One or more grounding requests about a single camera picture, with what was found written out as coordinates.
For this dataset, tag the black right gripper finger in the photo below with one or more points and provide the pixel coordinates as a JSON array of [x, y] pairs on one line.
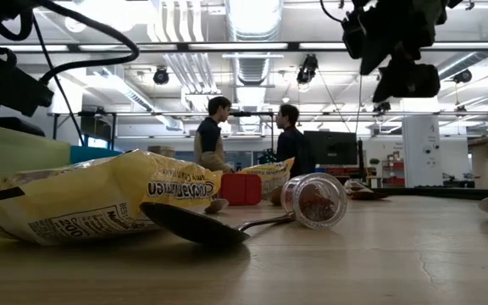
[[373, 57], [409, 84]]

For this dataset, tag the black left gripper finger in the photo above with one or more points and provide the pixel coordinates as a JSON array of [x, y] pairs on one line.
[[2, 125]]

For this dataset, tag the light translucent plastic bin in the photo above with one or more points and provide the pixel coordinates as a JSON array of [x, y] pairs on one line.
[[15, 152]]

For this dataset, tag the yellow Maruchan ramen bag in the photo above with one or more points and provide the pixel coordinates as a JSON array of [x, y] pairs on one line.
[[79, 190], [271, 175]]

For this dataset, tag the brown snack wrapper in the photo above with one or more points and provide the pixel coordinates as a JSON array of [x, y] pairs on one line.
[[360, 190]]

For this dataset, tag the small glass spice jar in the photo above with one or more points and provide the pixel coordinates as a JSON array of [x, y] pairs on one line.
[[316, 201]]

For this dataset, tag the black background robot arm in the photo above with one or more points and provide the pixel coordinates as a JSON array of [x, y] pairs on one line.
[[267, 156]]

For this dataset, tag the white column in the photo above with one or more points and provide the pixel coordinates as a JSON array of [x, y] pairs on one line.
[[421, 144]]

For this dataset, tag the overhead light bar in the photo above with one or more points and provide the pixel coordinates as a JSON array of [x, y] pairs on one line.
[[292, 46]]

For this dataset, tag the red shelf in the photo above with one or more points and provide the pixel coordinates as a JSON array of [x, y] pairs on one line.
[[392, 167]]

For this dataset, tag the blue plastic bin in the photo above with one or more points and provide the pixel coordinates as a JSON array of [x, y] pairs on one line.
[[93, 154]]

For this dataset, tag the black monitor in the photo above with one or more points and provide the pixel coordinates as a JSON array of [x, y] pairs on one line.
[[331, 148]]

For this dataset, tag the person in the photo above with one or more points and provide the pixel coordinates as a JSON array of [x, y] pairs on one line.
[[208, 140], [290, 146]]

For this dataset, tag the cardboard box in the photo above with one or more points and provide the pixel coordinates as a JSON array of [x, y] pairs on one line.
[[161, 151]]

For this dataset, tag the smoked paprika tin red lid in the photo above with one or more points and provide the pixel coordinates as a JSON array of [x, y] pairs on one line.
[[240, 188]]

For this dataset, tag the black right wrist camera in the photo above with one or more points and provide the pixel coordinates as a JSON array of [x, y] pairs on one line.
[[353, 38]]

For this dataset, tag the black ceiling-mounted camera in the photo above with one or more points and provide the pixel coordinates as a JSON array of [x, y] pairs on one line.
[[383, 107], [161, 77], [463, 76], [309, 63]]

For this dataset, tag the silver ventilation duct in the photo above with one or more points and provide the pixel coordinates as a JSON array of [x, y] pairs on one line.
[[252, 68]]

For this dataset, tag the black gantry frame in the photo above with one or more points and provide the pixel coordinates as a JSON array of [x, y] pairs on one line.
[[244, 113]]

